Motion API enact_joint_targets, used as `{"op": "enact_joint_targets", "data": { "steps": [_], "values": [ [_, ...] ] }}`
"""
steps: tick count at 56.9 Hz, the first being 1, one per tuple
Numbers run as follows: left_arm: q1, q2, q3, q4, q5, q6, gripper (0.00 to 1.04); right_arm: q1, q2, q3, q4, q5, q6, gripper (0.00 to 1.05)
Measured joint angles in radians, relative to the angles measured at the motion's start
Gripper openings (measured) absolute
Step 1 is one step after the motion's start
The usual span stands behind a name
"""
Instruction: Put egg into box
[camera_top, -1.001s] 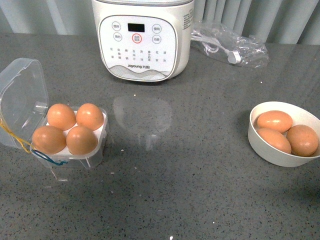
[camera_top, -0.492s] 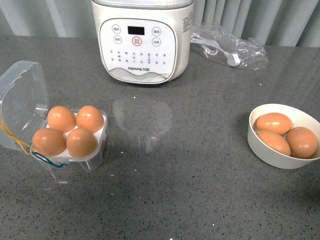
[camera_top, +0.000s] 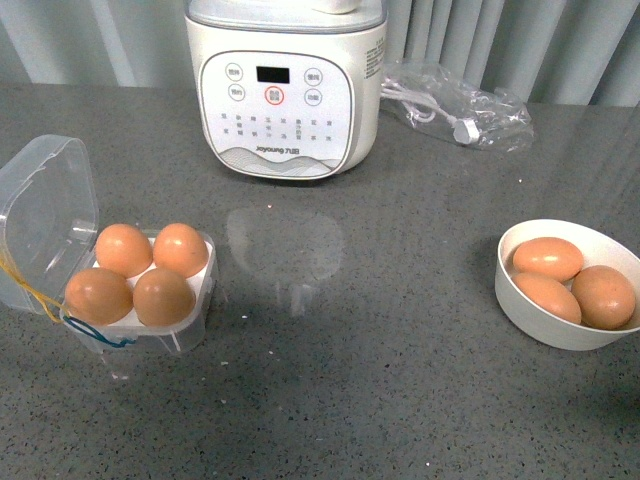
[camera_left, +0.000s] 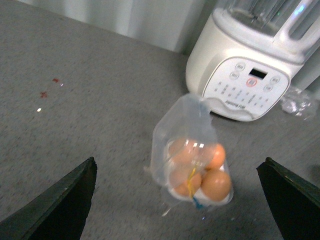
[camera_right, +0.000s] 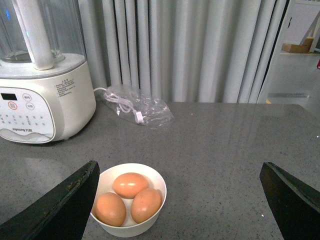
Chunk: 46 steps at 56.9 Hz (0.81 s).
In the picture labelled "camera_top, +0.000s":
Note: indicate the white Joyoung cooker appliance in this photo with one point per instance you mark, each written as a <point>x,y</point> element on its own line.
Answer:
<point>288,90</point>

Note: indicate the brown egg bowl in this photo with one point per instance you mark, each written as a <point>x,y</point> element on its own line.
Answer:
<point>553,257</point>
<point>605,296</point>
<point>550,295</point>

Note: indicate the brown egg bowl front right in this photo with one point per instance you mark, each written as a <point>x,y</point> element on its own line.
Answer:
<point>605,296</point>

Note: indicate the blue rubber band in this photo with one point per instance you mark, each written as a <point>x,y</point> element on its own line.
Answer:
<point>93,333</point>

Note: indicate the white round bowl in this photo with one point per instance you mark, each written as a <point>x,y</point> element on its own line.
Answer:
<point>597,249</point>

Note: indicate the brown egg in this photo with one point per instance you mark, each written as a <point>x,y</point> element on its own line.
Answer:
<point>98,296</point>
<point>123,249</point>
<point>162,297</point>
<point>180,248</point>

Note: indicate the brown egg bowl back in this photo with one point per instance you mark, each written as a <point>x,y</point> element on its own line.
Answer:
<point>553,257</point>

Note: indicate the clear plastic bag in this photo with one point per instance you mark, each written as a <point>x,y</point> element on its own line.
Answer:
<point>431,100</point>

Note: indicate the yellow rubber band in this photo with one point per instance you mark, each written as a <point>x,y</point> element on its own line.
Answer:
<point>51,307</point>

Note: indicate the brown egg bowl front left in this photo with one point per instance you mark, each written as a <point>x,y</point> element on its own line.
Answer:
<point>550,295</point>

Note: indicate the clear plastic egg box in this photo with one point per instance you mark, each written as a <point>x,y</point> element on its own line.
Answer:
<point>49,227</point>

